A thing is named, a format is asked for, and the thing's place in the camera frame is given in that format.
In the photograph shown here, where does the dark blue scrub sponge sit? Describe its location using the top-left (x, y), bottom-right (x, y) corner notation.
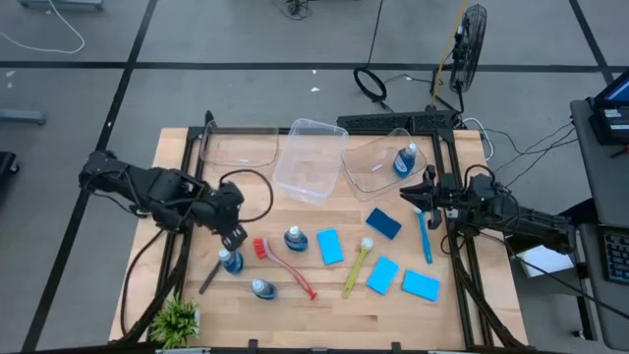
top-left (365, 206), bottom-right (403, 241)

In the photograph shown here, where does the small green potted plant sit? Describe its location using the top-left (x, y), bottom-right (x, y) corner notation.
top-left (148, 293), bottom-right (201, 350)

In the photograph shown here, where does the grey equipment cart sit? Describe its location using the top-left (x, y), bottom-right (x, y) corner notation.
top-left (569, 97), bottom-right (629, 350)

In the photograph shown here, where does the black aluminium table frame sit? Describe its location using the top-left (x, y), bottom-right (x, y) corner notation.
top-left (117, 108), bottom-right (530, 353)

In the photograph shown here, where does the blue dish brush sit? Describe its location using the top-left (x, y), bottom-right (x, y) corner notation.
top-left (413, 206), bottom-right (434, 266)

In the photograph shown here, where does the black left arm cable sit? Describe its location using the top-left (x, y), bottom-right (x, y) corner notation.
top-left (215, 168), bottom-right (275, 225)

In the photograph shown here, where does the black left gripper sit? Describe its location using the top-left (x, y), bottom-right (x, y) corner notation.
top-left (196, 182), bottom-right (249, 252)

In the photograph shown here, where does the black floor fan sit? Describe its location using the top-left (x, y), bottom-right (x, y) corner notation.
top-left (429, 3), bottom-right (488, 115)

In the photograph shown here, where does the black coiled hanging cable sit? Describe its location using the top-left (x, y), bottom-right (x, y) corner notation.
top-left (352, 0), bottom-right (394, 113)

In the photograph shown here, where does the grey metal floor base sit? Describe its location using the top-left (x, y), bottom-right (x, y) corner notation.
top-left (0, 108), bottom-right (48, 127)
top-left (18, 0), bottom-right (105, 12)

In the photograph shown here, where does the red dish brush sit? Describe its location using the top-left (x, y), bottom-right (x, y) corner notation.
top-left (253, 237), bottom-right (318, 301)

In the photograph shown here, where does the clear rectangular plastic tub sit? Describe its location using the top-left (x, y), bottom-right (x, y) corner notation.
top-left (271, 117), bottom-right (351, 207)

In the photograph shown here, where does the blue dish soap bottle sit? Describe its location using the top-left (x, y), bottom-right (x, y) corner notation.
top-left (392, 142), bottom-right (419, 179)
top-left (218, 248), bottom-right (246, 276)
top-left (250, 278), bottom-right (279, 302)
top-left (283, 224), bottom-right (310, 253)

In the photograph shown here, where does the white paper sheet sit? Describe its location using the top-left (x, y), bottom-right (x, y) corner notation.
top-left (514, 244), bottom-right (575, 279)

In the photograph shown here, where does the light blue sponge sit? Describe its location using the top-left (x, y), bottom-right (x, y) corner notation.
top-left (366, 255), bottom-right (401, 296)
top-left (401, 268), bottom-right (441, 303)
top-left (315, 227), bottom-right (346, 266)

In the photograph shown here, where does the black chair base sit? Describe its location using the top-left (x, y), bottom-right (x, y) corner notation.
top-left (0, 150), bottom-right (21, 194)

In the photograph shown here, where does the black keyboard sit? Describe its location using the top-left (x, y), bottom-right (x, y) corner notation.
top-left (601, 228), bottom-right (629, 286)

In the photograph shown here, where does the black laptop computer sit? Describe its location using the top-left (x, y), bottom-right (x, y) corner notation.
top-left (587, 68), bottom-right (629, 147)

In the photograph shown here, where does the clear rounded plastic bin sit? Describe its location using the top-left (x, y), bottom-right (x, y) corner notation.
top-left (341, 127), bottom-right (429, 203)
top-left (199, 120), bottom-right (280, 169)

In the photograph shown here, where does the green dish brush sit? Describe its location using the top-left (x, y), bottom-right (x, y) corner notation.
top-left (341, 237), bottom-right (375, 300)

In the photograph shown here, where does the black cable bundle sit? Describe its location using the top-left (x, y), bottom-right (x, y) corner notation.
top-left (273, 0), bottom-right (315, 21)

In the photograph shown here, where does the white floor cable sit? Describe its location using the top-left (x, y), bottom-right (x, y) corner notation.
top-left (0, 0), bottom-right (86, 55)

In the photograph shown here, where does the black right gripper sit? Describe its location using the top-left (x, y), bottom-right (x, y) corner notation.
top-left (400, 165), bottom-right (476, 231)

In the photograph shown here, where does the yellow hanging cable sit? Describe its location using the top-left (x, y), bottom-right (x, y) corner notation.
top-left (430, 0), bottom-right (469, 108)

